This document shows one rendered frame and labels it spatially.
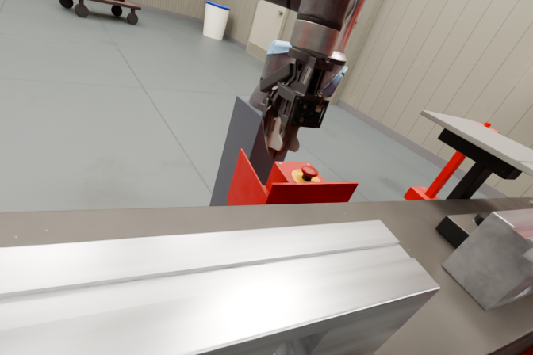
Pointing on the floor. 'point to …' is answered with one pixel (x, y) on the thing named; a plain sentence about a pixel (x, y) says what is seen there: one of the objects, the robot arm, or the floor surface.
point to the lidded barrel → (215, 20)
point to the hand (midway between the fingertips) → (273, 151)
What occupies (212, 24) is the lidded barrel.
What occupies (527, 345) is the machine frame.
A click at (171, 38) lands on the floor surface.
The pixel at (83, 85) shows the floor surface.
